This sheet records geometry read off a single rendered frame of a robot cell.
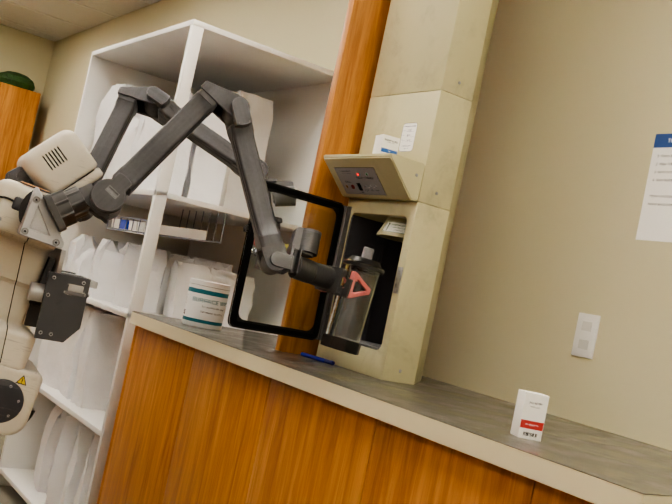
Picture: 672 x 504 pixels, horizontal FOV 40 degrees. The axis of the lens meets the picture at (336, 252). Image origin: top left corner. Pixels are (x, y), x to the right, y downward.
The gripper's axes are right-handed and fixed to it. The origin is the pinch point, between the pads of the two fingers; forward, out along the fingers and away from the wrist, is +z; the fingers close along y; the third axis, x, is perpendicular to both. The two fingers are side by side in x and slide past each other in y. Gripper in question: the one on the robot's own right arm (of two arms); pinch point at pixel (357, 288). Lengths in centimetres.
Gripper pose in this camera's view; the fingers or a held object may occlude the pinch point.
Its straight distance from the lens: 233.7
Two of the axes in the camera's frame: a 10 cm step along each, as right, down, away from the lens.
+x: -3.0, 9.5, -0.8
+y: -5.4, -0.9, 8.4
